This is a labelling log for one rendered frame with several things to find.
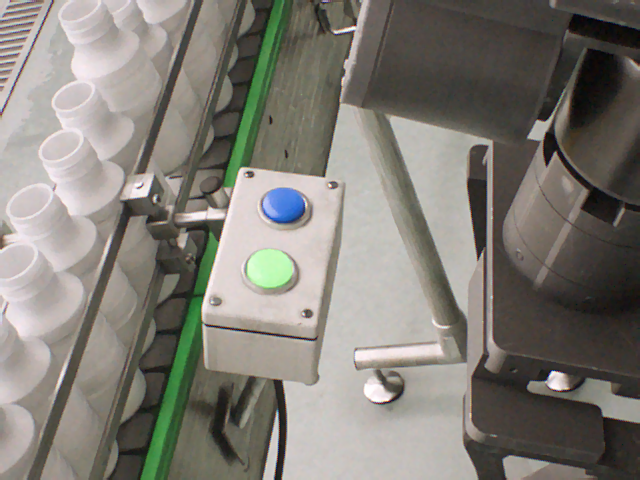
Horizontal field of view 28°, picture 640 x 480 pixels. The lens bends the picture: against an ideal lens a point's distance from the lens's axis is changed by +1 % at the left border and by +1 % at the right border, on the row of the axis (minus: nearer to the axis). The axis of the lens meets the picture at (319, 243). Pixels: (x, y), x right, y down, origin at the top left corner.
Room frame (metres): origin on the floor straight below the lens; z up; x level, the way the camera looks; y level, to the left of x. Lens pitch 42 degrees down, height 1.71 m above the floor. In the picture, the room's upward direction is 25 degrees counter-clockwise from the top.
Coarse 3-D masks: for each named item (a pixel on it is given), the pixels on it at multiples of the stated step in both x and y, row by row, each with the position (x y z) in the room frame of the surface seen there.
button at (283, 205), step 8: (272, 192) 0.71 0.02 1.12; (280, 192) 0.71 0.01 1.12; (288, 192) 0.71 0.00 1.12; (296, 192) 0.71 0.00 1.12; (264, 200) 0.70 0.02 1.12; (272, 200) 0.70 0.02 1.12; (280, 200) 0.70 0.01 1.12; (288, 200) 0.70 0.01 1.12; (296, 200) 0.70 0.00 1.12; (304, 200) 0.70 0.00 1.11; (264, 208) 0.70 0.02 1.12; (272, 208) 0.69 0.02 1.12; (280, 208) 0.69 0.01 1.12; (288, 208) 0.69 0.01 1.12; (296, 208) 0.69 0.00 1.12; (304, 208) 0.69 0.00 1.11; (272, 216) 0.69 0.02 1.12; (280, 216) 0.69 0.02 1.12; (288, 216) 0.69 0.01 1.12; (296, 216) 0.69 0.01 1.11
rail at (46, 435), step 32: (192, 0) 1.01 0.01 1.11; (192, 32) 0.98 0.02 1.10; (224, 64) 1.01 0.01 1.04; (160, 96) 0.89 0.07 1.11; (192, 160) 0.89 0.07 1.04; (96, 288) 0.71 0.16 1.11; (160, 288) 0.77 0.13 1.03; (128, 352) 0.70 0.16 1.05; (64, 384) 0.63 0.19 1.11; (128, 384) 0.68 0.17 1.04
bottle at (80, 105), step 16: (80, 80) 0.88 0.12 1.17; (64, 96) 0.88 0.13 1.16; (80, 96) 0.88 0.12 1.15; (96, 96) 0.86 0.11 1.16; (64, 112) 0.85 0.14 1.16; (80, 112) 0.85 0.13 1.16; (96, 112) 0.85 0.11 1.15; (112, 112) 0.87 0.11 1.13; (64, 128) 0.86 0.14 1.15; (80, 128) 0.85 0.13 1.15; (96, 128) 0.85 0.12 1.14; (112, 128) 0.85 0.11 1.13; (128, 128) 0.86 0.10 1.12; (96, 144) 0.85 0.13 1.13; (112, 144) 0.84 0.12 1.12; (128, 144) 0.84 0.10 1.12; (112, 160) 0.84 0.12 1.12; (128, 160) 0.84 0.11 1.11; (160, 176) 0.86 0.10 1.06
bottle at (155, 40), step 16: (112, 0) 0.99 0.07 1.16; (128, 0) 0.97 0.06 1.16; (128, 16) 0.96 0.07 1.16; (144, 32) 0.96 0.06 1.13; (160, 32) 0.97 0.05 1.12; (144, 48) 0.95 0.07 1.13; (160, 48) 0.95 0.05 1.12; (160, 64) 0.94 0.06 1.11; (176, 80) 0.95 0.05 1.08; (176, 96) 0.94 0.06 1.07; (192, 96) 0.96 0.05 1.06; (192, 112) 0.95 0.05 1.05; (192, 128) 0.94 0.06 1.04; (208, 144) 0.95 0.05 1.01
